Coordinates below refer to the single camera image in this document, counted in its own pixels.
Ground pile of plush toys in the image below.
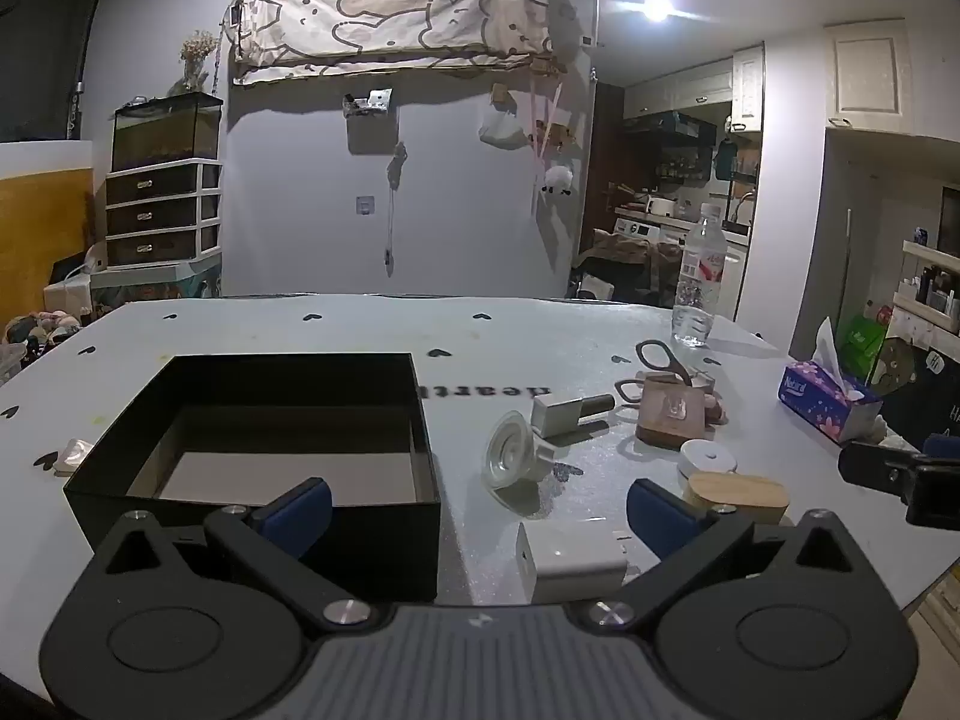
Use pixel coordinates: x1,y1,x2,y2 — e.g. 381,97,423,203
4,307,83,352

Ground dried flower bunch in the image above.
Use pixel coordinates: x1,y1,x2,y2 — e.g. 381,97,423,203
166,30,220,98

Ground white wall cabinet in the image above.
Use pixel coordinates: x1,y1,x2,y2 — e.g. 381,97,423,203
823,17,912,128

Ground white three drawer unit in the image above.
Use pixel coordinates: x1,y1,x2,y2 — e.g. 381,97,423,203
104,158,224,268

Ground white washing machine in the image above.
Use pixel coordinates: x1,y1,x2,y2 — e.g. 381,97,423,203
613,216,687,247

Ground white sheep plush toy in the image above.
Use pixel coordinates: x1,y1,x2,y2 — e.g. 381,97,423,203
538,162,577,203

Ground chair with brown cloth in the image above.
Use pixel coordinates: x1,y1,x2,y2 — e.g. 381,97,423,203
571,229,685,307

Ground hanging grey cord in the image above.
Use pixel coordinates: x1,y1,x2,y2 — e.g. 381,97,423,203
384,141,410,277

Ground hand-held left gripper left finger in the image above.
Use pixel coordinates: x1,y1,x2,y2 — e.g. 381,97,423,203
90,478,374,635

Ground black cardboard box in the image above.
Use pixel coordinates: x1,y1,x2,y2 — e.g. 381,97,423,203
63,352,442,602

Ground clear plastic round funnel part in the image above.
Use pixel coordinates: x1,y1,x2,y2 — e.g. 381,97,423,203
481,411,557,492

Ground purple floral tissue box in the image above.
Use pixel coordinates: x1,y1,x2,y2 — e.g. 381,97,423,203
778,317,884,445

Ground pink hanging ribbons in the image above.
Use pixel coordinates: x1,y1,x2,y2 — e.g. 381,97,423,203
525,79,567,215

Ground white heart print tablecloth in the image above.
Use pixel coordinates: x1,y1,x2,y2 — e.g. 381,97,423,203
0,294,960,683

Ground metal wall bracket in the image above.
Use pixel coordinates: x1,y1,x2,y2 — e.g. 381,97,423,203
343,88,394,119

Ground white hanging bag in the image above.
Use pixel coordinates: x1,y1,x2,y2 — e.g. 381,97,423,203
478,109,524,149

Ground brown handled scissors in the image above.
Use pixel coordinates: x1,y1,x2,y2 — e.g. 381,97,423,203
613,340,717,406

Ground clear plastic water bottle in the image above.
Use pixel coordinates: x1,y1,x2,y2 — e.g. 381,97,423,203
672,215,730,349

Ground bear print hanging cloth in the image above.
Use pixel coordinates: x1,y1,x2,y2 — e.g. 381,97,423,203
225,0,562,86

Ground green bag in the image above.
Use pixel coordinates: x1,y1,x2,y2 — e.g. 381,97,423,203
834,311,887,376

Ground white small appliance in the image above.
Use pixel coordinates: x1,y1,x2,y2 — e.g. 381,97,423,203
51,242,110,287

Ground colourful printed low cabinet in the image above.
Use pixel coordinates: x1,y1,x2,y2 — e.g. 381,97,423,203
88,255,224,310

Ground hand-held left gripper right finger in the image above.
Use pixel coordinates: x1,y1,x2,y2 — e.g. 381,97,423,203
568,478,865,635

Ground oval wooden case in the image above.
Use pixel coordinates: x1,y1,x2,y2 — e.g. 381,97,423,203
682,472,791,527

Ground white round disc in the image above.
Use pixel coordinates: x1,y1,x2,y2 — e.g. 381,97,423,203
678,440,737,490

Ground cream satin ribbon strip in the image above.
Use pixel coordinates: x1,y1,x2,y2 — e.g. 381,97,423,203
55,436,95,474

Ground glass fish tank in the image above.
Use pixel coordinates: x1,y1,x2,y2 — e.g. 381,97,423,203
111,92,225,173

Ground white power adapter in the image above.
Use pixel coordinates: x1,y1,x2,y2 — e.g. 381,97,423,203
514,521,628,605

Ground brown wooden block holder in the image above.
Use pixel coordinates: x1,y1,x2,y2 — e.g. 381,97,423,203
636,373,712,451

